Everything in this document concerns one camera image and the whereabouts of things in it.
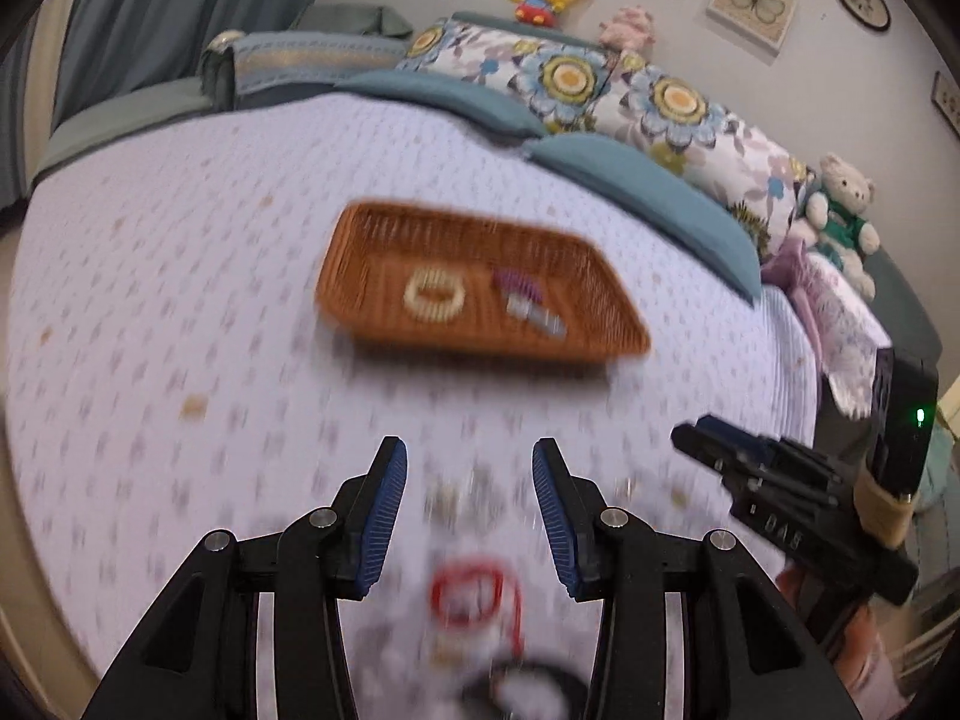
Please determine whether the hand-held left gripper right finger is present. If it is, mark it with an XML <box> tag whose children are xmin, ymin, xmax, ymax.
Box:
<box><xmin>531</xmin><ymin>436</ymin><xmax>863</xmax><ymax>720</ymax></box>

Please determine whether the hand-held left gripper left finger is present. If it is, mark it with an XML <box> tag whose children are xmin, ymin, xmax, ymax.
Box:
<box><xmin>81</xmin><ymin>435</ymin><xmax>410</xmax><ymax>720</ymax></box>

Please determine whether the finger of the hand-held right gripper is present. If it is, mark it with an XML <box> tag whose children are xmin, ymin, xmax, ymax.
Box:
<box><xmin>671</xmin><ymin>424</ymin><xmax>760</xmax><ymax>494</ymax></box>
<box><xmin>696</xmin><ymin>414</ymin><xmax>842</xmax><ymax>482</ymax></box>

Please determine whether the red cord bracelet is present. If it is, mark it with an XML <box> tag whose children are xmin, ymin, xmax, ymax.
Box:
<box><xmin>429</xmin><ymin>555</ymin><xmax>526</xmax><ymax>653</ymax></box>

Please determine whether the brown wicker basket tray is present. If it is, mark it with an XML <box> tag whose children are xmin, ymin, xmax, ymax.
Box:
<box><xmin>313</xmin><ymin>199</ymin><xmax>652</xmax><ymax>367</ymax></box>

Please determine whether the person's right hand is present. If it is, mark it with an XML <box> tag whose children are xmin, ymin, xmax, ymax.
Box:
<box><xmin>776</xmin><ymin>566</ymin><xmax>912</xmax><ymax>720</ymax></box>

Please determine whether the pink floral cloth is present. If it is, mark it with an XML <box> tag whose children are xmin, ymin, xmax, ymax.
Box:
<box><xmin>761</xmin><ymin>247</ymin><xmax>893</xmax><ymax>421</ymax></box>

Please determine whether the silver hair clip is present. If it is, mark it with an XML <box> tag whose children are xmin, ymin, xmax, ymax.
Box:
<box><xmin>506</xmin><ymin>296</ymin><xmax>567</xmax><ymax>338</ymax></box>

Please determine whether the purple hair clip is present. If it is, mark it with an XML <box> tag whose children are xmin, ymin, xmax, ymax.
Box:
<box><xmin>491</xmin><ymin>268</ymin><xmax>547</xmax><ymax>305</ymax></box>

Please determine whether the teal cushion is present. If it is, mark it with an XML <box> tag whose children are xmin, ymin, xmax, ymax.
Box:
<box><xmin>334</xmin><ymin>71</ymin><xmax>548</xmax><ymax>140</ymax></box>
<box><xmin>525</xmin><ymin>133</ymin><xmax>762</xmax><ymax>305</ymax></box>

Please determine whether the white teddy bear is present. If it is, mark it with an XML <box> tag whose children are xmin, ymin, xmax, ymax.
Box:
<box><xmin>802</xmin><ymin>154</ymin><xmax>882</xmax><ymax>301</ymax></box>

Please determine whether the white dotted bedspread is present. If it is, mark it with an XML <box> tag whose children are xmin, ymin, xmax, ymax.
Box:
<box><xmin>0</xmin><ymin>86</ymin><xmax>818</xmax><ymax>720</ymax></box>

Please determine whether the floral pillow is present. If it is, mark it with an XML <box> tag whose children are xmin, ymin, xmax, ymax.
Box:
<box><xmin>592</xmin><ymin>52</ymin><xmax>815</xmax><ymax>256</ymax></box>
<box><xmin>397</xmin><ymin>17</ymin><xmax>623</xmax><ymax>136</ymax></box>

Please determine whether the pink plush toy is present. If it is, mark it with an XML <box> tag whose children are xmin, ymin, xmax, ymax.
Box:
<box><xmin>598</xmin><ymin>5</ymin><xmax>657</xmax><ymax>52</ymax></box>

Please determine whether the folded teal patterned blanket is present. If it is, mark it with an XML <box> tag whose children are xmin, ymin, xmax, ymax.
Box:
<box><xmin>201</xmin><ymin>28</ymin><xmax>410</xmax><ymax>110</ymax></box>

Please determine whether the grey-green padded bench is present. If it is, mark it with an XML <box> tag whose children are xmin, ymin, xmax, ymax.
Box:
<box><xmin>30</xmin><ymin>79</ymin><xmax>215</xmax><ymax>181</ymax></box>

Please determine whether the folded grey-green cloth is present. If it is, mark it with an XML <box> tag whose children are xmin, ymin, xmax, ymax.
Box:
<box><xmin>289</xmin><ymin>4</ymin><xmax>413</xmax><ymax>38</ymax></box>

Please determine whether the blue-grey curtain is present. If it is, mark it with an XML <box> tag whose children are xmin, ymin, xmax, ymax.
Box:
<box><xmin>52</xmin><ymin>0</ymin><xmax>335</xmax><ymax>128</ymax></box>

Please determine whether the silver bead bracelet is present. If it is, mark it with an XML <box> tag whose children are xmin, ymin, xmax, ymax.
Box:
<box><xmin>424</xmin><ymin>469</ymin><xmax>503</xmax><ymax>533</ymax></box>

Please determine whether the black hair tie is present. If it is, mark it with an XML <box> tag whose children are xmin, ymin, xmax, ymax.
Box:
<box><xmin>457</xmin><ymin>656</ymin><xmax>590</xmax><ymax>720</ymax></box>

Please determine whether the beige bead bracelet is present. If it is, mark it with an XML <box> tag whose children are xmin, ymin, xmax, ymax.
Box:
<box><xmin>403</xmin><ymin>267</ymin><xmax>464</xmax><ymax>325</ymax></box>

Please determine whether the dark-edged picture frame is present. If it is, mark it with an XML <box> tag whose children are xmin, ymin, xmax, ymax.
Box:
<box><xmin>930</xmin><ymin>71</ymin><xmax>960</xmax><ymax>128</ymax></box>

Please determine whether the large butterfly picture frame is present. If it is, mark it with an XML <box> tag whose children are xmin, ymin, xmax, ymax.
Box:
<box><xmin>706</xmin><ymin>0</ymin><xmax>797</xmax><ymax>55</ymax></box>

